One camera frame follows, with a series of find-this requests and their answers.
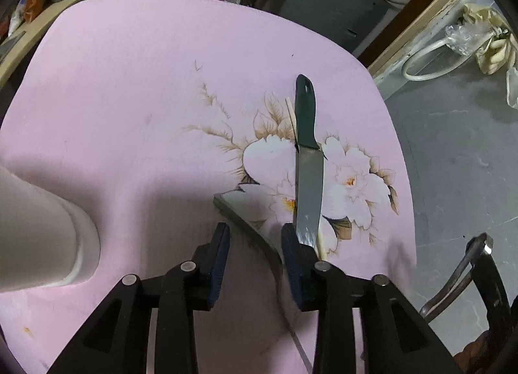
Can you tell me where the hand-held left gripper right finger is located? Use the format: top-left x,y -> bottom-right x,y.
281,223 -> 463,374

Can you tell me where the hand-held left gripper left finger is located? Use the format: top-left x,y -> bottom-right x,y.
48,222 -> 231,374

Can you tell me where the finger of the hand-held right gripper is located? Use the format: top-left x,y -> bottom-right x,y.
469,234 -> 512,343

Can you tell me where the green handled kitchen knife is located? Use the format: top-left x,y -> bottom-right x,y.
293,73 -> 325,248

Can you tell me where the wooden chopstick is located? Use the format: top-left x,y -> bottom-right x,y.
285,98 -> 328,260

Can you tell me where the white cup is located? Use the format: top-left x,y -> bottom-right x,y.
0,164 -> 101,294

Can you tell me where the person's right hand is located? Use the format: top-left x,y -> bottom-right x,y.
455,331 -> 501,374

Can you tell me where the pink floral tablecloth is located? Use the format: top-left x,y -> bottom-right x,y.
0,0 -> 418,374

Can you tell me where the crumpled clear plastic bag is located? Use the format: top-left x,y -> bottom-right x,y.
445,22 -> 493,55

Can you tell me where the grey cabinet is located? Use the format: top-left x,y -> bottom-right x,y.
265,0 -> 391,55

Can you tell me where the white hose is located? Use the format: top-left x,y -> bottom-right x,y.
400,36 -> 479,83

